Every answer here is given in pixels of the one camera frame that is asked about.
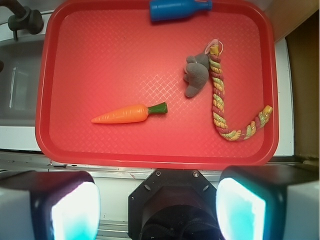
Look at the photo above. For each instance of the blue plastic bottle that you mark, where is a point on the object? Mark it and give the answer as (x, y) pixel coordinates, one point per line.
(164, 10)

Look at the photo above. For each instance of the orange toy carrot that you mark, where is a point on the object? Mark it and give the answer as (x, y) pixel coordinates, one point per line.
(130, 114)

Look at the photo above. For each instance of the dark metal faucet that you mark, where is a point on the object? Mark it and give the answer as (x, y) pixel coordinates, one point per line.
(23, 18)

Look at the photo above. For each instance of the white sink basin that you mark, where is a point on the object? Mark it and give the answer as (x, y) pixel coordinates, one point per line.
(19, 80)

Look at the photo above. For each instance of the black octagonal mount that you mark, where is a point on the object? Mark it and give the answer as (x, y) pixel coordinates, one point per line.
(173, 204)

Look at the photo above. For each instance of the multicolour twisted rope toy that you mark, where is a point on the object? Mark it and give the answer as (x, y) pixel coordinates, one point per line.
(218, 103)

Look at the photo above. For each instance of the grey plush mouse toy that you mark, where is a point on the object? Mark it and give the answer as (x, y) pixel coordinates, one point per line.
(196, 72)

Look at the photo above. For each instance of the red plastic tray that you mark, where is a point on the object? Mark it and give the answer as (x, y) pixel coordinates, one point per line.
(103, 55)

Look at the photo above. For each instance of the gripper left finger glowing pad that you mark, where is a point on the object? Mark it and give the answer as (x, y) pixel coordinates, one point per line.
(58, 205)

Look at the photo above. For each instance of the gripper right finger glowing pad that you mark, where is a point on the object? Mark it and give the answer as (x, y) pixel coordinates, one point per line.
(270, 202)

